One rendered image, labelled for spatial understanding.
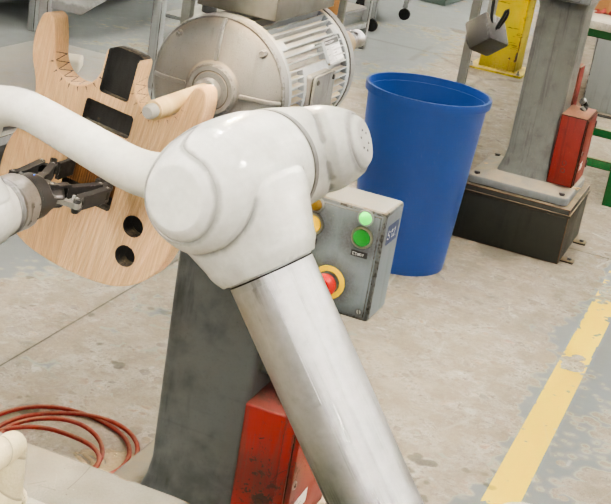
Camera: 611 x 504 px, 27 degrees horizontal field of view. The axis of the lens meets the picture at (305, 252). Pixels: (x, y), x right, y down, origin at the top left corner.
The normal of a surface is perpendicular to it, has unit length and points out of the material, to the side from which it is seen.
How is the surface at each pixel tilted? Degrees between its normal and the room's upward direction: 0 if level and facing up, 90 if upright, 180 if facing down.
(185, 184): 86
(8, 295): 0
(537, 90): 90
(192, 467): 90
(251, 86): 87
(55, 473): 0
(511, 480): 0
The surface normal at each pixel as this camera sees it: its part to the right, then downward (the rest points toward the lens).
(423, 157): -0.06, 0.40
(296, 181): 0.86, -0.24
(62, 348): 0.15, -0.92
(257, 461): -0.37, 0.27
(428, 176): 0.16, 0.43
